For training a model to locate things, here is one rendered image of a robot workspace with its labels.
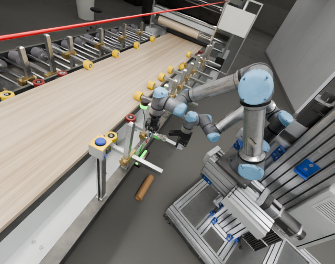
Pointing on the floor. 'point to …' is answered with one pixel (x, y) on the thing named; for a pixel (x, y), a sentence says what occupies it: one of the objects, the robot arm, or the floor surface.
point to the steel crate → (147, 10)
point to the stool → (96, 17)
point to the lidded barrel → (85, 13)
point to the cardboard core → (144, 187)
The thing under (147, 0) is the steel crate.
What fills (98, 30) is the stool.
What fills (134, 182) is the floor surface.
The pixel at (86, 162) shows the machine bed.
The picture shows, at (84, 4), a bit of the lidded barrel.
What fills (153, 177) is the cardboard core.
